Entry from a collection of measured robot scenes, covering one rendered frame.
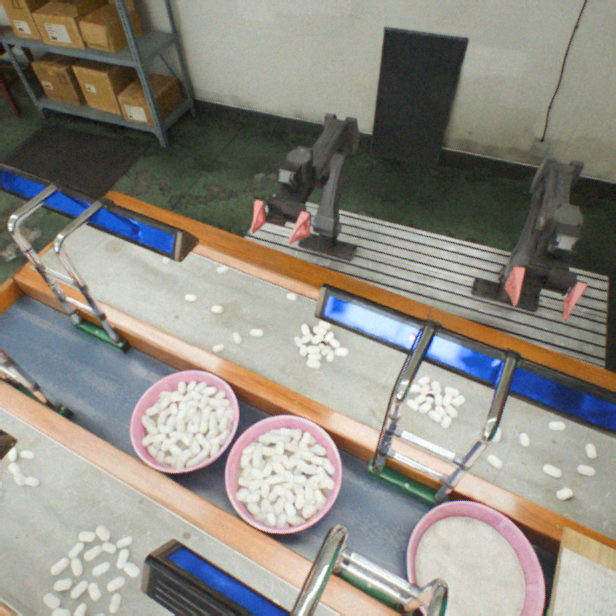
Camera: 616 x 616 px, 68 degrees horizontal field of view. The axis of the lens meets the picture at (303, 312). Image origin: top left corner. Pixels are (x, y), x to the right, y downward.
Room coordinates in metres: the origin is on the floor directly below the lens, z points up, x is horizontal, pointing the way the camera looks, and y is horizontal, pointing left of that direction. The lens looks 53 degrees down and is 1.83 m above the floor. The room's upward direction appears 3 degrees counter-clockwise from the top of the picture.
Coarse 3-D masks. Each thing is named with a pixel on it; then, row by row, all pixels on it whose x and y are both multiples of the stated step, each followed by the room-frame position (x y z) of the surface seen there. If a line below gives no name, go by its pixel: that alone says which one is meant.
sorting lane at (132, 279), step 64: (128, 256) 1.08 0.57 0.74; (192, 256) 1.06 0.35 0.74; (192, 320) 0.80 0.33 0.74; (256, 320) 0.79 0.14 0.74; (320, 320) 0.78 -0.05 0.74; (320, 384) 0.57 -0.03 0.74; (384, 384) 0.56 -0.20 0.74; (448, 384) 0.55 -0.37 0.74; (448, 448) 0.38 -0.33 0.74; (512, 448) 0.37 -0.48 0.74; (576, 448) 0.36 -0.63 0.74; (576, 512) 0.22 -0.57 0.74
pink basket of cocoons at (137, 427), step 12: (180, 372) 0.61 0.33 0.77; (192, 372) 0.61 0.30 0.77; (204, 372) 0.61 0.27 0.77; (156, 384) 0.58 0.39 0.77; (168, 384) 0.59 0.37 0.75; (216, 384) 0.58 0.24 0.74; (144, 396) 0.55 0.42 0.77; (156, 396) 0.56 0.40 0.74; (228, 396) 0.55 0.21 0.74; (144, 408) 0.52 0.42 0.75; (132, 420) 0.48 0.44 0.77; (132, 432) 0.45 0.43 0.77; (228, 444) 0.41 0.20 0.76; (144, 456) 0.39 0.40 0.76; (216, 456) 0.38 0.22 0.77; (156, 468) 0.36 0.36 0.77; (168, 468) 0.37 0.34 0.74; (192, 468) 0.35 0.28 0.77
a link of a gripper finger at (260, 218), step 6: (258, 204) 0.87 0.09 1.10; (258, 210) 0.85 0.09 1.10; (264, 210) 0.87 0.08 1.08; (270, 210) 0.89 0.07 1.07; (258, 216) 0.84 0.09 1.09; (264, 216) 0.87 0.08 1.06; (270, 216) 0.87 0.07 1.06; (276, 216) 0.87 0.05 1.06; (282, 216) 0.86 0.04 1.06; (258, 222) 0.86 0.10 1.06; (264, 222) 0.87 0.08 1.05; (270, 222) 0.87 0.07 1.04; (276, 222) 0.86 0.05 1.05; (282, 222) 0.85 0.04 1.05; (252, 228) 0.81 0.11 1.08; (258, 228) 0.83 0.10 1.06
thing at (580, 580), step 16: (576, 560) 0.13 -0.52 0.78; (560, 576) 0.10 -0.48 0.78; (576, 576) 0.10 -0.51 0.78; (592, 576) 0.10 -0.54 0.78; (608, 576) 0.10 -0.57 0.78; (560, 592) 0.07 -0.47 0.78; (576, 592) 0.07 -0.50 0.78; (592, 592) 0.07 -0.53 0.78; (608, 592) 0.07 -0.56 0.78; (560, 608) 0.05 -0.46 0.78; (576, 608) 0.05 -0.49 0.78; (592, 608) 0.05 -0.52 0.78; (608, 608) 0.04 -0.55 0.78
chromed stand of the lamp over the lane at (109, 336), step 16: (48, 192) 0.94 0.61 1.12; (32, 208) 0.89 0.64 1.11; (96, 208) 0.87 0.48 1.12; (16, 224) 0.84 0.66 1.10; (80, 224) 0.82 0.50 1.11; (16, 240) 0.83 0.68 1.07; (64, 240) 0.77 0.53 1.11; (32, 256) 0.83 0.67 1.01; (64, 256) 0.75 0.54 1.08; (48, 272) 0.81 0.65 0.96; (80, 288) 0.75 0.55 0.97; (64, 304) 0.83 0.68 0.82; (80, 304) 0.80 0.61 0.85; (96, 304) 0.76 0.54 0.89; (80, 320) 0.83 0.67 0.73; (96, 336) 0.79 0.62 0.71; (112, 336) 0.75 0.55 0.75
